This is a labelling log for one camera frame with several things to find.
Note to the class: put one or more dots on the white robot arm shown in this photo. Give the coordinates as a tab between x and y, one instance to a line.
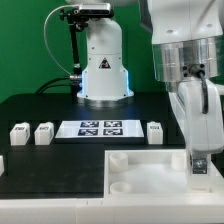
186	52

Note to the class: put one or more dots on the white square tabletop part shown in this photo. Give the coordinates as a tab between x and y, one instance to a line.
151	173

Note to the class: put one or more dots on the white obstacle fence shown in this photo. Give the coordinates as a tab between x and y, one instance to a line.
121	209

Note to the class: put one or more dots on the black camera on stand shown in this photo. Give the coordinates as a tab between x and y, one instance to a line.
99	9

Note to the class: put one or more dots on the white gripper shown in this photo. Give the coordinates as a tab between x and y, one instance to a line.
203	132

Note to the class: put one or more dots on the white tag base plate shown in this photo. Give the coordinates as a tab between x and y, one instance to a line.
100	129

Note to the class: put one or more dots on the black camera stand pole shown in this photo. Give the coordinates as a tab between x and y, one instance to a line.
74	40

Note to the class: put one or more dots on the white block left edge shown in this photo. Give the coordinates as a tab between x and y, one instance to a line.
1	165

